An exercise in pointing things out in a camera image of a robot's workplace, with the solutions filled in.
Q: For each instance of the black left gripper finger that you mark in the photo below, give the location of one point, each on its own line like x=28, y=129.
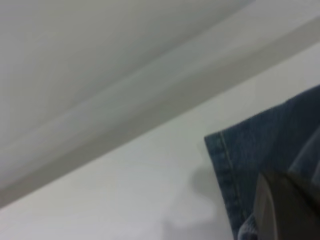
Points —
x=285, y=212

